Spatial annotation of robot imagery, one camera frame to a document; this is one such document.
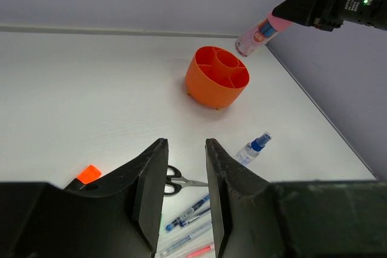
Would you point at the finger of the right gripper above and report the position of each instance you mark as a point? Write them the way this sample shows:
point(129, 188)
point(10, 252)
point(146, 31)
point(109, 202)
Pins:
point(309, 13)

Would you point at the red clear pen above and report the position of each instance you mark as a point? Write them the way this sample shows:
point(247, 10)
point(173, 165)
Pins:
point(200, 251)

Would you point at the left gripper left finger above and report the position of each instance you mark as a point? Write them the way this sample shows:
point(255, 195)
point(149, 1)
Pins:
point(120, 212)

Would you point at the small blue spray bottle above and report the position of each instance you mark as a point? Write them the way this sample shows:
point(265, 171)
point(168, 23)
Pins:
point(252, 150)

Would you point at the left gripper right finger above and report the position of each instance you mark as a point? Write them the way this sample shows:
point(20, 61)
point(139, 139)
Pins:
point(240, 206)

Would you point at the blue gel pen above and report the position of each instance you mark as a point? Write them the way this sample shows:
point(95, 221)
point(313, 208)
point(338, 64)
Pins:
point(187, 213)

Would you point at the light blue clear pen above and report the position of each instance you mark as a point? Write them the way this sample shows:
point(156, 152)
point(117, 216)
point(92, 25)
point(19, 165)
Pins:
point(187, 239)

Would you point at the green capped black highlighter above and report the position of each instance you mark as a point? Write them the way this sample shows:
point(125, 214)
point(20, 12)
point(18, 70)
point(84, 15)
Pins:
point(161, 222)

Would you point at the dark blue ballpoint pen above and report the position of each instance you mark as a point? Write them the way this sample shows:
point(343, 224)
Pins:
point(194, 217)

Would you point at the pink capped clear tube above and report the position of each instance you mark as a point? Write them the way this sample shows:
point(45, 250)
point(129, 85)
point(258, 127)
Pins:
point(259, 34)

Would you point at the orange round desk organizer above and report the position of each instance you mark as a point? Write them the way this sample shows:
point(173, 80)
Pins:
point(215, 77)

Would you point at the orange capped black highlighter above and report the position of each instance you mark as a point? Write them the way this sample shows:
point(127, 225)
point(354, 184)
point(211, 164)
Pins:
point(88, 175)

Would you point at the black handled scissors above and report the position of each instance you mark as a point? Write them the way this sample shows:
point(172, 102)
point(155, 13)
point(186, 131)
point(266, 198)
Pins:
point(175, 182)

